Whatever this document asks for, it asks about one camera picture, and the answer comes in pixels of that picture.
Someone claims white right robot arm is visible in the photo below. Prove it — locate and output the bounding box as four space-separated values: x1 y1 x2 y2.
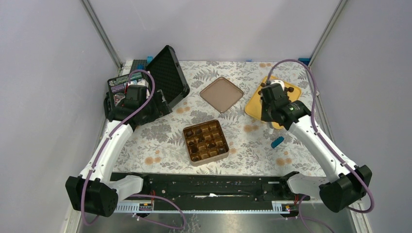
259 80 372 213

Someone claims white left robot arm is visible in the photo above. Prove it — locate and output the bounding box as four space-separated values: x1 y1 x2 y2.
65 91 156 217

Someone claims gold chocolate tin box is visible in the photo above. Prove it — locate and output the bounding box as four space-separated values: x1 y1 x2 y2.
183 120 229 166

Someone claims black open hard case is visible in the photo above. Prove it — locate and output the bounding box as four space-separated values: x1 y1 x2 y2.
103 45 190 118

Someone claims yellow plastic tray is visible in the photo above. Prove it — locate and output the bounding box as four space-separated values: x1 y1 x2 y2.
244 77 302 130

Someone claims blue toy brick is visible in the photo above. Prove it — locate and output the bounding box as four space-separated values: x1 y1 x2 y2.
271 136 284 149

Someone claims floral tablecloth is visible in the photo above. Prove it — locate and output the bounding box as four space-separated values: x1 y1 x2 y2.
114 61 324 176

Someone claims brown square tin lid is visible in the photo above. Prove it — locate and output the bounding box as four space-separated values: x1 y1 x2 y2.
200 77 244 113

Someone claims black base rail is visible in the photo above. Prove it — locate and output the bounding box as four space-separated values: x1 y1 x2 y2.
119 173 302 214

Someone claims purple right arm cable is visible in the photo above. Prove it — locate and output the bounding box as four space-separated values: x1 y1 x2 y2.
266 59 375 233

